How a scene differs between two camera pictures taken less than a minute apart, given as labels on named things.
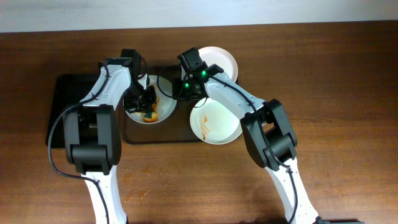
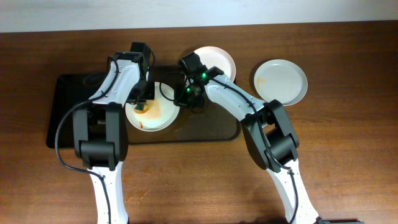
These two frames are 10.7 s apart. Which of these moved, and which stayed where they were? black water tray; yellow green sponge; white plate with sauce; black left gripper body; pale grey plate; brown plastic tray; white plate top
Moved: pale grey plate; white plate with sauce; yellow green sponge
Stayed: black water tray; black left gripper body; white plate top; brown plastic tray
